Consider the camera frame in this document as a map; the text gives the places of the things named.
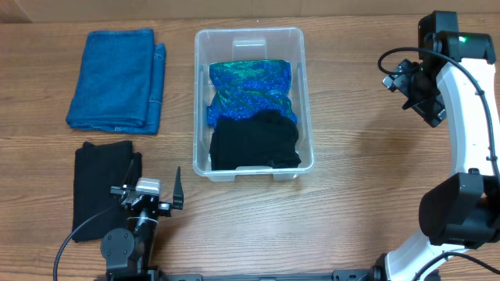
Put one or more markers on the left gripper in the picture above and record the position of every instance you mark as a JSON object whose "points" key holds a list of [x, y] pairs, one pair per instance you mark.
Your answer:
{"points": [[166, 209]]}

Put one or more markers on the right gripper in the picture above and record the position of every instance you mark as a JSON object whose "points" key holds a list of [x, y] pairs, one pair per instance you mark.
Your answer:
{"points": [[423, 108]]}

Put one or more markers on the black cloth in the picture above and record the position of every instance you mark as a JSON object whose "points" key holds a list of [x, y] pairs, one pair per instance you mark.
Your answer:
{"points": [[264, 139], [97, 168]]}

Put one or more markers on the clear plastic storage bin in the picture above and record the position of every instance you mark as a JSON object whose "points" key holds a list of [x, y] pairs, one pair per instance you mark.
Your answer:
{"points": [[225, 45]]}

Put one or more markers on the shiny blue sequin cloth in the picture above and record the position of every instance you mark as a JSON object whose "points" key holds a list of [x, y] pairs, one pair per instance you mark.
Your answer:
{"points": [[244, 88]]}

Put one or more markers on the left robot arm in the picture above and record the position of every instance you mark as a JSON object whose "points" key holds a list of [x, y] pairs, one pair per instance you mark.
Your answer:
{"points": [[128, 251]]}

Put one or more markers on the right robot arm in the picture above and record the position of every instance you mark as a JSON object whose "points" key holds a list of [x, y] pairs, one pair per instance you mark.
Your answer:
{"points": [[451, 82]]}

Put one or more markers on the folded blue denim jeans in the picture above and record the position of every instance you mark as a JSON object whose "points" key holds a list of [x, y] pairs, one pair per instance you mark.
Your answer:
{"points": [[121, 82]]}

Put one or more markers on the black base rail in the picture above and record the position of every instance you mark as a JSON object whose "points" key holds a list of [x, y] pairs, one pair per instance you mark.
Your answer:
{"points": [[336, 275]]}

